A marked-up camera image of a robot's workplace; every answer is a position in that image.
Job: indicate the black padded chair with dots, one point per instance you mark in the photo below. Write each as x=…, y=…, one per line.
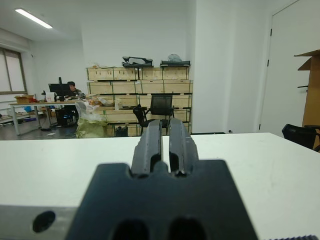
x=297, y=136

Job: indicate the open cardboard box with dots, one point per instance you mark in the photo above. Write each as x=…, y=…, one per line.
x=23, y=99

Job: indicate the seated person at desk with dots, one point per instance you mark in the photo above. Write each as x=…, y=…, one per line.
x=72, y=87

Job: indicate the small black bin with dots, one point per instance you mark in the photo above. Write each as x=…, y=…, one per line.
x=121, y=131

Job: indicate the white paper bag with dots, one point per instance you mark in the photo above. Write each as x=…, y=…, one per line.
x=50, y=97

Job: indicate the flat black case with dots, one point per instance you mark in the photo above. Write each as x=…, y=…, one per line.
x=175, y=63

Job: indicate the yellow-green plastic sack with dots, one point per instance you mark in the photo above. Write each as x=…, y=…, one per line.
x=90, y=128

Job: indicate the folded black chair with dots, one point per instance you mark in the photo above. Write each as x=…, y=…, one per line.
x=138, y=115

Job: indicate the black open case white lining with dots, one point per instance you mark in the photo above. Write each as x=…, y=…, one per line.
x=137, y=62

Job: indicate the white door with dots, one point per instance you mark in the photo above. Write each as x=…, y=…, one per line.
x=287, y=70

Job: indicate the grey crumpled bag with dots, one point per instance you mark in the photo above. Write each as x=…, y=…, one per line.
x=175, y=57

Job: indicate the stacked wooden crates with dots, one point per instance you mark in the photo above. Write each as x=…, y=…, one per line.
x=152, y=87

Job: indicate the long ceiling light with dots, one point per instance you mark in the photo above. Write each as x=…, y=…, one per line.
x=33, y=18

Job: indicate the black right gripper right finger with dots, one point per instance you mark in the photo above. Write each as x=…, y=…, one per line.
x=182, y=150

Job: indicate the window with brown frame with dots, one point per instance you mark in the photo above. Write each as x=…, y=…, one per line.
x=12, y=72

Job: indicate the tall brown cardboard box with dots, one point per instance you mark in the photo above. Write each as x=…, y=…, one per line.
x=312, y=95

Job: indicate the white-legged office desk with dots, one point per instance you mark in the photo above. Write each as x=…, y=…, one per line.
x=37, y=102

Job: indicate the black computer monitor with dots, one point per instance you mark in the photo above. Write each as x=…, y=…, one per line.
x=58, y=88

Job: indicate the black mesh office chair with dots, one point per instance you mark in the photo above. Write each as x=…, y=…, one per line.
x=161, y=105

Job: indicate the black computer tower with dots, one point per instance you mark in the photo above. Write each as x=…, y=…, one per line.
x=62, y=117

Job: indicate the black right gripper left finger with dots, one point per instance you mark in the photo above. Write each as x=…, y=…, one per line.
x=147, y=150

